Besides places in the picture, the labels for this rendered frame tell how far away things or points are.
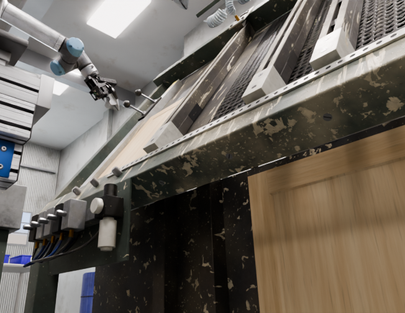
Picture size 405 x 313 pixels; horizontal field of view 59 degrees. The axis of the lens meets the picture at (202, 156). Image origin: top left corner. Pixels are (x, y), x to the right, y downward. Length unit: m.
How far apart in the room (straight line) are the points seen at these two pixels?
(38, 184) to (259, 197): 11.53
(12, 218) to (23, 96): 0.75
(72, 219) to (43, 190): 11.24
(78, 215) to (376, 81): 0.88
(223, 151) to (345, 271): 0.39
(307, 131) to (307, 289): 0.39
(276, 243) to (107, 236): 0.46
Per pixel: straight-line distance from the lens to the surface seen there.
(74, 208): 1.16
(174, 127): 1.21
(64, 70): 1.83
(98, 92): 1.85
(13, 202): 1.61
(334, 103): 0.73
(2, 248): 1.60
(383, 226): 0.88
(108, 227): 1.05
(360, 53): 0.77
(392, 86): 0.71
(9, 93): 0.94
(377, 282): 0.88
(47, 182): 12.50
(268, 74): 0.94
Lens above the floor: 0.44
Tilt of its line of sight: 23 degrees up
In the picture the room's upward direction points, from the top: 2 degrees counter-clockwise
